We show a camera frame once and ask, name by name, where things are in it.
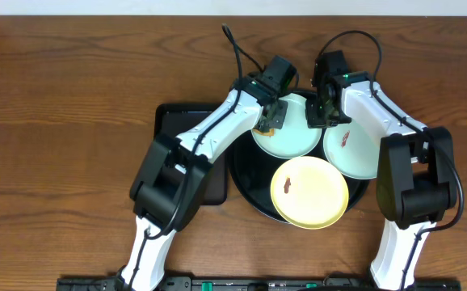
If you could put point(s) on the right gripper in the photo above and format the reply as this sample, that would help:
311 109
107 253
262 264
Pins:
314 122

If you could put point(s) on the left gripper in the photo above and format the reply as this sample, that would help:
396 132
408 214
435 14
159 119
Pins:
274 115

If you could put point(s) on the light green plate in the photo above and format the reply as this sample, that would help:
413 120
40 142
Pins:
351 150
295 138

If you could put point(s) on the green and orange sponge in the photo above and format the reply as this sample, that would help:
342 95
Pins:
265 132

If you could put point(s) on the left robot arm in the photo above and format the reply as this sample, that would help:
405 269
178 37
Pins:
170 184

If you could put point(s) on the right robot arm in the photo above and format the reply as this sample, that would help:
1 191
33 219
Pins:
416 178

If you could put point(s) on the round black tray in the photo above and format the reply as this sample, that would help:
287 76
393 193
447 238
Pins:
252 168

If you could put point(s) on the black rectangular tray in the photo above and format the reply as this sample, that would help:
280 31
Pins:
174 118

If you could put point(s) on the yellow plate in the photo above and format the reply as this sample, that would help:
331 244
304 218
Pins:
309 192

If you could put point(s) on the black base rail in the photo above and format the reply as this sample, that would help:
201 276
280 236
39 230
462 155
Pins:
182 283

